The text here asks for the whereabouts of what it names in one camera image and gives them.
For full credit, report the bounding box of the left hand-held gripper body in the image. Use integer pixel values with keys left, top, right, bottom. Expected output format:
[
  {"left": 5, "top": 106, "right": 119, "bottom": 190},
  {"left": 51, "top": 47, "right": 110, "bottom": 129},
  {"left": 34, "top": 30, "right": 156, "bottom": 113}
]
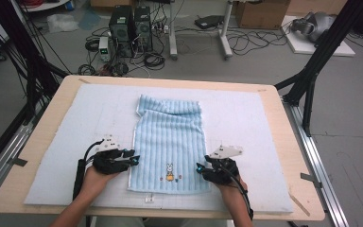
[{"left": 92, "top": 133, "right": 131, "bottom": 176}]

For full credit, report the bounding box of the clear plastic bag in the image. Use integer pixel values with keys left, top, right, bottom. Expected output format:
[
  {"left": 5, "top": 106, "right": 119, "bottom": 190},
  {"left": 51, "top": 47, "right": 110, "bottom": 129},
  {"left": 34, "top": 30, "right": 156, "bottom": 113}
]
[{"left": 46, "top": 12, "right": 79, "bottom": 34}]

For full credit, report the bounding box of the white floor board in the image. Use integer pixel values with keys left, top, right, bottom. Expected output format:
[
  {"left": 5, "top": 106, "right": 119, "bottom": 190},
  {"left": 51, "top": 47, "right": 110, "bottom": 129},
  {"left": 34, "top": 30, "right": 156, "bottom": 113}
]
[{"left": 280, "top": 15, "right": 356, "bottom": 58}]

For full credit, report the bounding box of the person's right hand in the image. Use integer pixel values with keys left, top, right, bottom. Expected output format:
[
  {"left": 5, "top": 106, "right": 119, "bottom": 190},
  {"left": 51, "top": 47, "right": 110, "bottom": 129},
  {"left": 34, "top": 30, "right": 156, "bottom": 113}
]
[{"left": 216, "top": 177, "right": 249, "bottom": 202}]

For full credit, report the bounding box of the white power supply box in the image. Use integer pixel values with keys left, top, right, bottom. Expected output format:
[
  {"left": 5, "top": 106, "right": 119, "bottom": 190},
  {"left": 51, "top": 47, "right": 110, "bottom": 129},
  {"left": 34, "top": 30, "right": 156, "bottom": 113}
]
[{"left": 97, "top": 36, "right": 112, "bottom": 62}]

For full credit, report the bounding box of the light wooden cabinet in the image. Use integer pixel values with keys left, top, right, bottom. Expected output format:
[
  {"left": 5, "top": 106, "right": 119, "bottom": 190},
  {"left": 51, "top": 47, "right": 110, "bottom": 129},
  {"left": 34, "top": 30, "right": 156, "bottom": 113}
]
[{"left": 286, "top": 0, "right": 351, "bottom": 17}]

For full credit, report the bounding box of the aluminium rail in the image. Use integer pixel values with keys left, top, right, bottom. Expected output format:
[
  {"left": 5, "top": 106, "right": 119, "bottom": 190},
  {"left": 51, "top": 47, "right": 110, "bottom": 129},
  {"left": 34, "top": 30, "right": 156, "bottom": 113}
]
[
  {"left": 0, "top": 103, "right": 45, "bottom": 206},
  {"left": 283, "top": 100, "right": 349, "bottom": 227}
]

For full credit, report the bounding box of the light blue striped towel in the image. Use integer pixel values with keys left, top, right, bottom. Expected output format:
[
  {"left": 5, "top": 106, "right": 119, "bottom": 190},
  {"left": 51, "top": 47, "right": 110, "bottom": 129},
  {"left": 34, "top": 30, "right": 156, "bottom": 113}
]
[{"left": 127, "top": 94, "right": 212, "bottom": 195}]

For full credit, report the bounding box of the person's left hand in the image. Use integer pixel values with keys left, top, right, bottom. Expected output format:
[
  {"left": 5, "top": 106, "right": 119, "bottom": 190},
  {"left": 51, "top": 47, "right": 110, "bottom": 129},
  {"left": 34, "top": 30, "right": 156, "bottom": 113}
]
[{"left": 81, "top": 165, "right": 117, "bottom": 193}]

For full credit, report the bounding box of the grey helmet-like device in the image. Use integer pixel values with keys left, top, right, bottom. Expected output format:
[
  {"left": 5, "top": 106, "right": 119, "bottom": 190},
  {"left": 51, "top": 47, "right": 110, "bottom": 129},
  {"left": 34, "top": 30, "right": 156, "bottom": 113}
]
[{"left": 290, "top": 11, "right": 337, "bottom": 44}]

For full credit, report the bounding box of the coiled black cable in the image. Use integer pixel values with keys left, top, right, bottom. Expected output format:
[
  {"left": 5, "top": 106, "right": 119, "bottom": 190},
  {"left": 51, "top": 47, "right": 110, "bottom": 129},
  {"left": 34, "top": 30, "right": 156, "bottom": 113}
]
[{"left": 143, "top": 51, "right": 166, "bottom": 71}]

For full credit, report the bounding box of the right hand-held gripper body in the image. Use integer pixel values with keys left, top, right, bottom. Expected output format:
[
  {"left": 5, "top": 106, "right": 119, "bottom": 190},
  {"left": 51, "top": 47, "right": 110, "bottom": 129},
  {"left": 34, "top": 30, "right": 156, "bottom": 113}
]
[{"left": 205, "top": 145, "right": 244, "bottom": 185}]

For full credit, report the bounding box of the desk with white legs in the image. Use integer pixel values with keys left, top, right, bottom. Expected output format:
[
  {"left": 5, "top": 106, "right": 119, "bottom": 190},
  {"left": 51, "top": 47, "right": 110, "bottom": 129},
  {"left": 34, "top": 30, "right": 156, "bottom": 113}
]
[{"left": 168, "top": 0, "right": 234, "bottom": 61}]

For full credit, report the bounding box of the large cardboard box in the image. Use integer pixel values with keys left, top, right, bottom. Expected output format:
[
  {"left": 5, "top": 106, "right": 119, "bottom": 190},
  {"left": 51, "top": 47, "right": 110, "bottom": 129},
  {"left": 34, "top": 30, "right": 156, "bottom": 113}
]
[{"left": 234, "top": 0, "right": 291, "bottom": 30}]

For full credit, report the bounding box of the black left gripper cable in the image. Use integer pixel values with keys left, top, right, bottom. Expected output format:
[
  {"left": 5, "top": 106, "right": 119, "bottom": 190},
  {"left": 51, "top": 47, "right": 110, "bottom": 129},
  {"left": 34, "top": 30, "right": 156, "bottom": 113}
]
[{"left": 72, "top": 139, "right": 105, "bottom": 201}]

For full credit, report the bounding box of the black metal frame post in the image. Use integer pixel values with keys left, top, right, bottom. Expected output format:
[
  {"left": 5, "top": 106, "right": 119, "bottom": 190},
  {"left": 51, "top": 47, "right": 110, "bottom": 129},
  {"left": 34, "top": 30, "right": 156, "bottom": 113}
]
[
  {"left": 273, "top": 0, "right": 363, "bottom": 137},
  {"left": 0, "top": 0, "right": 70, "bottom": 127}
]

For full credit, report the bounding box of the black computer tower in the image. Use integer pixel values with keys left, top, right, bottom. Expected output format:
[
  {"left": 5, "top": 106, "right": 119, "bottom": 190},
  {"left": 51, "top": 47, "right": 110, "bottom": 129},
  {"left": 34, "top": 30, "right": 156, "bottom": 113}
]
[
  {"left": 134, "top": 6, "right": 154, "bottom": 53},
  {"left": 108, "top": 5, "right": 136, "bottom": 58}
]

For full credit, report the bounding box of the white foam grid mat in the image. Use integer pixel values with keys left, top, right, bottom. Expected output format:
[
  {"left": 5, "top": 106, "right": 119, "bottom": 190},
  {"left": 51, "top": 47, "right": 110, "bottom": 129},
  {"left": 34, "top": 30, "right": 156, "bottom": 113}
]
[{"left": 23, "top": 83, "right": 295, "bottom": 214}]

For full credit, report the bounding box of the flat black device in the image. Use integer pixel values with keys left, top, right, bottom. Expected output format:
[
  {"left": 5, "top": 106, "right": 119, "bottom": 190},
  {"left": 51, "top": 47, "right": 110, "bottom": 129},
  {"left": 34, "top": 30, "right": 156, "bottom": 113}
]
[{"left": 194, "top": 14, "right": 225, "bottom": 30}]

